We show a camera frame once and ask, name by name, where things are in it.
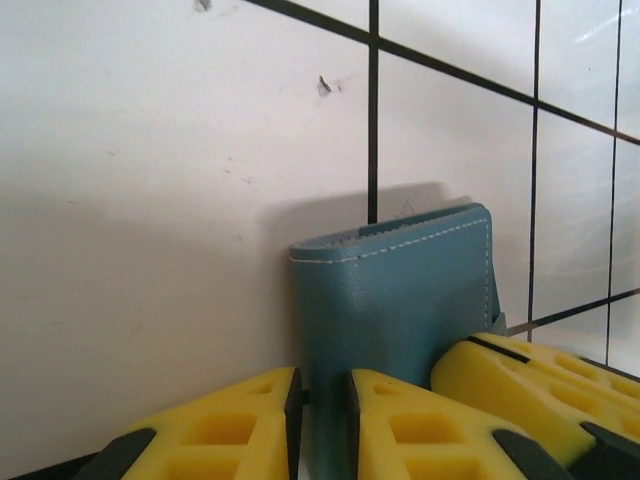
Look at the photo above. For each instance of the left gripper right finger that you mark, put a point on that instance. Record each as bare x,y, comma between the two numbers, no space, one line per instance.
425,435

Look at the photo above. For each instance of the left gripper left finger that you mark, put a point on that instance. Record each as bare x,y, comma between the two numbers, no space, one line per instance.
225,430

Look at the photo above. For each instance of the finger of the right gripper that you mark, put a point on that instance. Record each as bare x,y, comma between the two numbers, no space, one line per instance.
540,395

